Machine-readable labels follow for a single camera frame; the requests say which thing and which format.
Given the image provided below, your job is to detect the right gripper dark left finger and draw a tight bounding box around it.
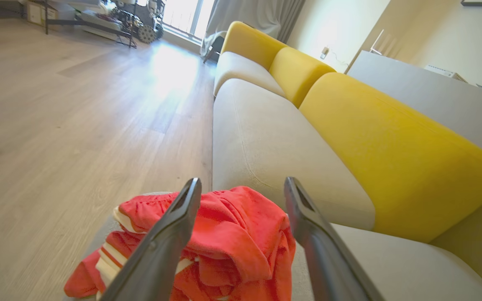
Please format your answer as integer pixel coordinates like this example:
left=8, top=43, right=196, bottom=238
left=100, top=178, right=203, bottom=301

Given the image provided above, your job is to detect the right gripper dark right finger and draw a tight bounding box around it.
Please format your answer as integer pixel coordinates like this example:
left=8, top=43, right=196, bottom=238
left=284, top=176, right=385, bottom=301

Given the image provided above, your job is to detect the red and white jersey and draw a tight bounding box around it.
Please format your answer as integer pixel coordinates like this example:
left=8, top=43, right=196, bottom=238
left=64, top=186, right=297, bottom=301

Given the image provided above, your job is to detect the long grey sofa seat cushion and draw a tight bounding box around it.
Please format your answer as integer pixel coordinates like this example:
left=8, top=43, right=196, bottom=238
left=63, top=191, right=482, bottom=301

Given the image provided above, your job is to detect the small grey sofa seat cushion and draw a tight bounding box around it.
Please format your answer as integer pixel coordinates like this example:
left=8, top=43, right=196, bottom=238
left=213, top=51, right=287, bottom=99

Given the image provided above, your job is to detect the large yellow sofa back cushion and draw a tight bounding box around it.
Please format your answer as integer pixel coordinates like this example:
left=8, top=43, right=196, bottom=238
left=299, top=72, right=482, bottom=244

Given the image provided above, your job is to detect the small yellow sofa back cushion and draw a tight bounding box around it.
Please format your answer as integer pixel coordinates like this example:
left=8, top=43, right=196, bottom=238
left=269, top=46, right=337, bottom=109

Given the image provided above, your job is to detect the white box device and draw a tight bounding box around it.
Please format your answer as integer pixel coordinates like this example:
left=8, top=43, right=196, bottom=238
left=424, top=64, right=468, bottom=83

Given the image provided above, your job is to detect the wheeled machine with black tyres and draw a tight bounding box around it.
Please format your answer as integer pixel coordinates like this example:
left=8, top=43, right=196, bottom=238
left=108, top=0, right=166, bottom=45

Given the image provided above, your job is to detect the bright window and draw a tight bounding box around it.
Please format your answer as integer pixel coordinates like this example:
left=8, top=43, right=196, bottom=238
left=162, top=0, right=216, bottom=41

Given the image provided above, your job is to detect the grey curtain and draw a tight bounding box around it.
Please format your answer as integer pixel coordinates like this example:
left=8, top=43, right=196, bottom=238
left=200, top=0, right=307, bottom=58

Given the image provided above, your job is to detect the black frame low table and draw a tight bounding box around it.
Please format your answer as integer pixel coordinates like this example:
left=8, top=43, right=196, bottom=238
left=26, top=0, right=138, bottom=49

